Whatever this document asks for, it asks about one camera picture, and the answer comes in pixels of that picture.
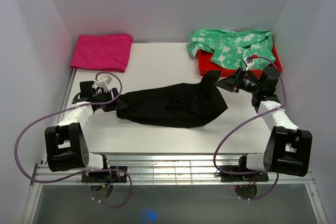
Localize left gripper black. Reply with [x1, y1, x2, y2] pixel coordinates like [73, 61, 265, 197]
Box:
[93, 88, 128, 112]

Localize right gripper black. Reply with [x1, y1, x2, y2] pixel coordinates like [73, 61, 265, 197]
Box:
[214, 67, 262, 93]

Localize black trousers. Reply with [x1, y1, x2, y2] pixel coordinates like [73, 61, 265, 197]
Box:
[117, 70, 228, 128]

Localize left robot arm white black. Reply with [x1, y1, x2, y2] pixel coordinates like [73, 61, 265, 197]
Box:
[45, 77, 125, 182]

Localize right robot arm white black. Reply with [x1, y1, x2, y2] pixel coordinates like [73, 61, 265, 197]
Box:
[215, 66, 313, 180]

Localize green white tie-dye trousers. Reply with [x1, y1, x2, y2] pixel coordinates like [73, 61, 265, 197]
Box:
[186, 29, 276, 70]

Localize pink folded trousers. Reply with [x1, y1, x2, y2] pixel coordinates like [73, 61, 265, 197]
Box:
[70, 34, 133, 72]

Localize red plastic tray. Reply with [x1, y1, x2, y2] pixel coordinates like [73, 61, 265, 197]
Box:
[197, 45, 282, 77]

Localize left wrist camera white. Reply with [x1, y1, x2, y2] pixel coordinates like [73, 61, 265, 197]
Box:
[96, 76, 112, 91]

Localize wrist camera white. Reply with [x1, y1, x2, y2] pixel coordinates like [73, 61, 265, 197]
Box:
[243, 55, 258, 71]
[96, 76, 112, 91]

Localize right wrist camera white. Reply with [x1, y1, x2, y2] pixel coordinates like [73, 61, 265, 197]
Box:
[243, 55, 258, 71]

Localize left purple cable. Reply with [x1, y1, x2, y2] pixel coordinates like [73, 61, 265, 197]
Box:
[14, 71, 133, 208]

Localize purple cable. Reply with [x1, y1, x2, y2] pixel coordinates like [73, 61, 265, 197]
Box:
[214, 55, 287, 201]
[14, 71, 133, 208]

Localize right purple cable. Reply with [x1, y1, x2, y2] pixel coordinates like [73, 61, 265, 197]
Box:
[214, 55, 287, 201]

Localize aluminium rail frame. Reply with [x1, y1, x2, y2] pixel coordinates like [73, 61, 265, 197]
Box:
[22, 69, 329, 224]

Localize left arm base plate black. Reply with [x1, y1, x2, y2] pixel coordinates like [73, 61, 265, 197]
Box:
[81, 166, 128, 184]

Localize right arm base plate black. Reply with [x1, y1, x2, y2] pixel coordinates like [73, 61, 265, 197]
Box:
[219, 165, 269, 183]

